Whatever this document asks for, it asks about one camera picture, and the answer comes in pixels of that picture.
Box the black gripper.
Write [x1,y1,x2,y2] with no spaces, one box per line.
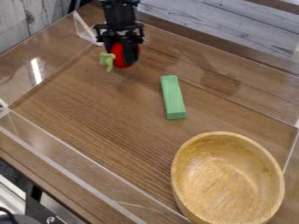
[93,0,145,67]

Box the red plush strawberry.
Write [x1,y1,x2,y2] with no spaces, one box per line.
[98,42,130,72]

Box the green rectangular block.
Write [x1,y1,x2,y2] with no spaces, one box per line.
[160,75,186,120]

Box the wooden bowl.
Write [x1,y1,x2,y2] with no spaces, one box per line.
[170,131,285,224]

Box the clear acrylic tray wall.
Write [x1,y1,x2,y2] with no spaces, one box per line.
[0,17,299,224]

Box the black table leg bracket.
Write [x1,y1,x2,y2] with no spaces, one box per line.
[24,184,66,224]

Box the black cable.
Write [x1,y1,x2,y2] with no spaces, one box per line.
[0,206,18,224]

